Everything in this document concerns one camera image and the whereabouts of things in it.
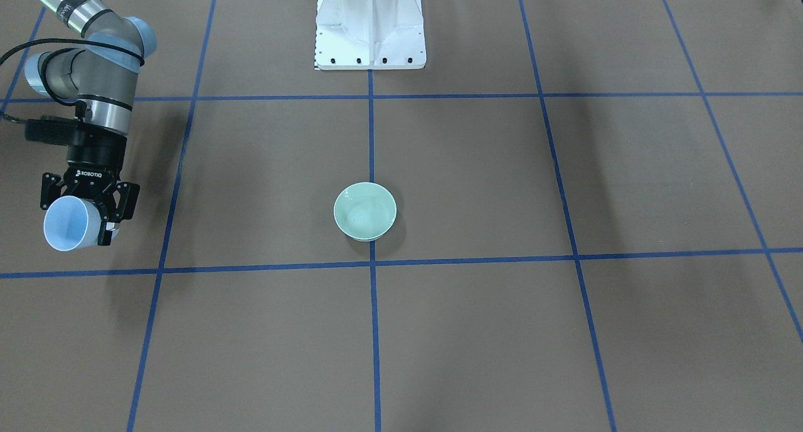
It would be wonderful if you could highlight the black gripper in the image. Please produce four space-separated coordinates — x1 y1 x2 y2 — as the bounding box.
40 126 141 246

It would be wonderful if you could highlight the light blue plastic cup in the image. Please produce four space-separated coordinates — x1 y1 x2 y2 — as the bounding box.
43 196 102 252

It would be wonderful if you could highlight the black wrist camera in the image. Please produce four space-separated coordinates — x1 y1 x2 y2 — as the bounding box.
24 117 83 146

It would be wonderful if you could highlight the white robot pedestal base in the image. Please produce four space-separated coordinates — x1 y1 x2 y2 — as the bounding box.
314 0 427 70

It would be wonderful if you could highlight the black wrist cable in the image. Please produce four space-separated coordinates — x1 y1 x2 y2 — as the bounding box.
0 38 145 122

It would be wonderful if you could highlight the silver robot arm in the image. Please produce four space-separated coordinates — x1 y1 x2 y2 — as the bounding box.
3 0 157 252

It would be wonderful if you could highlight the green ceramic bowl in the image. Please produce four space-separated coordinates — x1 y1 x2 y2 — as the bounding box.
333 182 398 241

